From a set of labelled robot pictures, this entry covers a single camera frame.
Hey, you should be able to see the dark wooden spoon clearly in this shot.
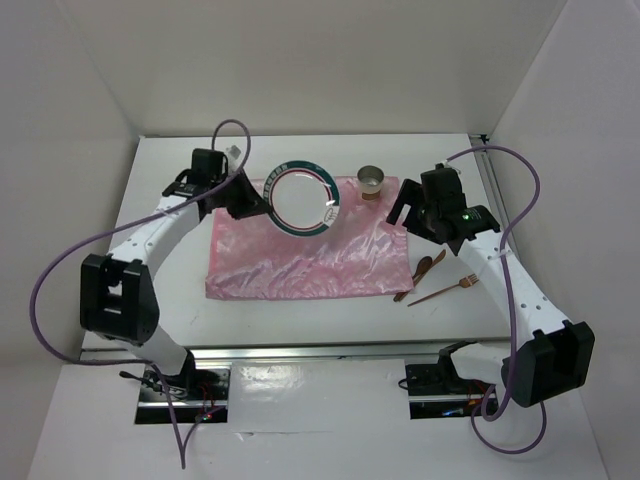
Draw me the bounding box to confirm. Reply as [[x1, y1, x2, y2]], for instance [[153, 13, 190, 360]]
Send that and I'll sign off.
[[393, 256, 433, 302]]

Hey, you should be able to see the small metal cup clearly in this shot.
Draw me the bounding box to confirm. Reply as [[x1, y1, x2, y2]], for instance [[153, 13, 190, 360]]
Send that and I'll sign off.
[[357, 165, 385, 201]]

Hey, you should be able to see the aluminium rail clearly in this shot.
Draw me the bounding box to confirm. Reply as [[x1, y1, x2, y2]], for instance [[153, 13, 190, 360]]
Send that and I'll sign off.
[[79, 339, 511, 365], [473, 149, 510, 227]]

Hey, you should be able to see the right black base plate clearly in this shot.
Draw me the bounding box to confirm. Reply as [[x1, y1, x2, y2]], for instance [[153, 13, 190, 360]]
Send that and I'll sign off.
[[398, 363, 489, 420]]

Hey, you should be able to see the pink satin rose cloth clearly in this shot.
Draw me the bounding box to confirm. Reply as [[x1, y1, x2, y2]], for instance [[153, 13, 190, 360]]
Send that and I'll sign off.
[[204, 177, 412, 300]]

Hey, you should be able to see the wooden knife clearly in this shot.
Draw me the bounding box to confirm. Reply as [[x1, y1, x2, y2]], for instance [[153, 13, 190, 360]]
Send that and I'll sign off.
[[393, 250, 446, 302]]

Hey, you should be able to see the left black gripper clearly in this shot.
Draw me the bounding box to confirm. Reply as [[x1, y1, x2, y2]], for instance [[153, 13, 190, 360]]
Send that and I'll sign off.
[[210, 168, 270, 219]]

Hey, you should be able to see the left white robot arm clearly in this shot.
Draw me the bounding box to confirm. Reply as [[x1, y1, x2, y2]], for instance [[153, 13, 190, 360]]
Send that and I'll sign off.
[[80, 146, 271, 399]]

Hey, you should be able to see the front aluminium rail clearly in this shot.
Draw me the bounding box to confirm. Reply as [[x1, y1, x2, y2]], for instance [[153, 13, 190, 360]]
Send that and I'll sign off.
[[79, 339, 511, 365]]

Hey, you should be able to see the white plate with coloured rim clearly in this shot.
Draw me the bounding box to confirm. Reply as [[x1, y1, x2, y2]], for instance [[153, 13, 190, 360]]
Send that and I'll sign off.
[[263, 160, 341, 237]]

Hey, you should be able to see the right side aluminium rail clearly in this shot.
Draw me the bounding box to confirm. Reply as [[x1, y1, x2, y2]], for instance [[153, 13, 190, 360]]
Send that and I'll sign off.
[[473, 149, 510, 227]]

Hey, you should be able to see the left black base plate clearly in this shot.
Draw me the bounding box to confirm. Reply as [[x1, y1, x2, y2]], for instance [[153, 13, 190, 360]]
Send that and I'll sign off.
[[134, 366, 231, 425]]

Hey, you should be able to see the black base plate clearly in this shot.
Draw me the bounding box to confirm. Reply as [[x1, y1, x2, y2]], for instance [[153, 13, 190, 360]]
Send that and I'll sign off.
[[398, 363, 489, 420], [134, 366, 231, 425]]

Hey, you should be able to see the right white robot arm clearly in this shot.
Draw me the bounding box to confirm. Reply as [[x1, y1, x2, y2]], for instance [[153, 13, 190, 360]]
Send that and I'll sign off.
[[387, 165, 595, 408]]

